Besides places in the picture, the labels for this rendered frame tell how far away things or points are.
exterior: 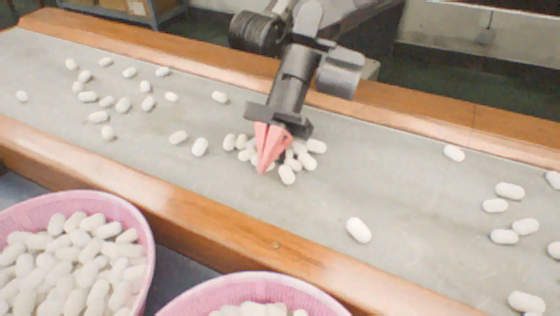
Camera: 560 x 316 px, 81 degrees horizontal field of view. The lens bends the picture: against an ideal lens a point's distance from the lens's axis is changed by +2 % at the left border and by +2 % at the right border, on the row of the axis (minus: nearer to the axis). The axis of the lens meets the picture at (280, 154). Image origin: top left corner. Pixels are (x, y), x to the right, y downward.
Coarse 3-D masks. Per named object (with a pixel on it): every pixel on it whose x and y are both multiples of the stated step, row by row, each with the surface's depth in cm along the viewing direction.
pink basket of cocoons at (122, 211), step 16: (64, 192) 46; (80, 192) 46; (96, 192) 46; (16, 208) 44; (32, 208) 45; (48, 208) 46; (64, 208) 47; (80, 208) 47; (112, 208) 46; (128, 208) 44; (0, 224) 43; (16, 224) 45; (32, 224) 46; (48, 224) 47; (128, 224) 46; (144, 224) 42; (0, 240) 44; (144, 240) 43; (144, 288) 36; (144, 304) 41
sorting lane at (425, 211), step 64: (0, 64) 79; (64, 64) 79; (128, 64) 79; (64, 128) 61; (128, 128) 61; (192, 128) 61; (320, 128) 61; (384, 128) 61; (256, 192) 50; (320, 192) 50; (384, 192) 50; (448, 192) 50; (384, 256) 42; (448, 256) 42; (512, 256) 42
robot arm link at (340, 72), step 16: (304, 16) 48; (320, 16) 48; (304, 32) 48; (320, 48) 51; (336, 48) 49; (336, 64) 48; (352, 64) 49; (320, 80) 49; (336, 80) 48; (352, 80) 48; (336, 96) 50; (352, 96) 49
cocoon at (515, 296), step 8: (512, 296) 37; (520, 296) 36; (528, 296) 36; (536, 296) 36; (512, 304) 36; (520, 304) 36; (528, 304) 36; (536, 304) 36; (544, 304) 36; (536, 312) 36
